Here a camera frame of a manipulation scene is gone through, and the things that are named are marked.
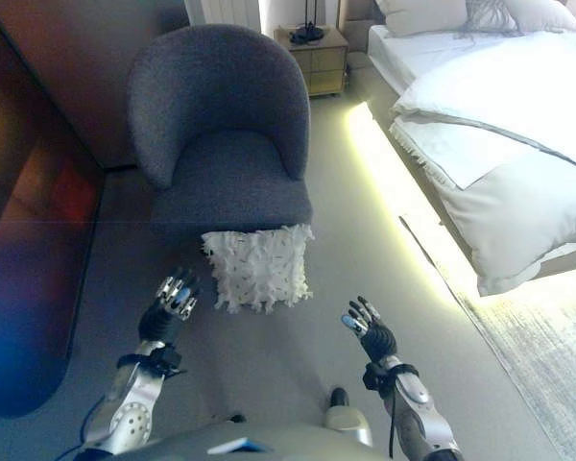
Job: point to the white bed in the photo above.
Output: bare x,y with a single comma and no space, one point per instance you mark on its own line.
398,53

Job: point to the left black robot foot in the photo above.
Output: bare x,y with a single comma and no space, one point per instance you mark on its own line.
236,419

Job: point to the light wooden nightstand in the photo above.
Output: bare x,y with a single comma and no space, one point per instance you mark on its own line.
317,62

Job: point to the white fringed cushion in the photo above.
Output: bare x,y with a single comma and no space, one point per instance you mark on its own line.
259,269

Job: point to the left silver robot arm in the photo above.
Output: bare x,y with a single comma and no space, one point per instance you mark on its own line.
134,413

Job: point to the white fringed bedspread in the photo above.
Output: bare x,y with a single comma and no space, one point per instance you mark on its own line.
437,144

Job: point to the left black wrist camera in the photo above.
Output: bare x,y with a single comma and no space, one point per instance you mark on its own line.
169,361

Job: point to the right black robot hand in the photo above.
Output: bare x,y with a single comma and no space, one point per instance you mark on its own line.
379,341

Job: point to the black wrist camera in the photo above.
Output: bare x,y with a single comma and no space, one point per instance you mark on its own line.
374,375
169,361

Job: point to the silver robot torso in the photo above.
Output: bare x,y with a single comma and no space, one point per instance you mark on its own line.
173,446

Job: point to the black lamp base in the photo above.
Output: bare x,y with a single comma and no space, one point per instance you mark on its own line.
307,34

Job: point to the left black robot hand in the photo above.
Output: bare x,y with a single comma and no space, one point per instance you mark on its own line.
156,322

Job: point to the brown wooden wardrobe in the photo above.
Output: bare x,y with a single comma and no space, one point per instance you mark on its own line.
33,168

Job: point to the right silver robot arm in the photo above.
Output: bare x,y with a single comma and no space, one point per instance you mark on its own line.
417,408

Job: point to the right silver robot leg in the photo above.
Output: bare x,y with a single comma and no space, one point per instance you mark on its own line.
348,425

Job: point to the white duvet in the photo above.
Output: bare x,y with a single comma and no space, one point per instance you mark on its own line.
518,120

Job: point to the grey patterned rug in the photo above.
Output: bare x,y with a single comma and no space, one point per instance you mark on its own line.
542,365

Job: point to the black lamp pole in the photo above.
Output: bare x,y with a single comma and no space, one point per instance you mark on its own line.
309,12

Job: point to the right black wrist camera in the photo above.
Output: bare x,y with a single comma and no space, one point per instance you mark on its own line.
374,375

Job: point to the white curtain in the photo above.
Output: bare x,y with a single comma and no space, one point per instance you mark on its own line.
221,12

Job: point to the grey fabric armchair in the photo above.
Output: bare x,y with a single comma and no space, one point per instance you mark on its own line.
230,144

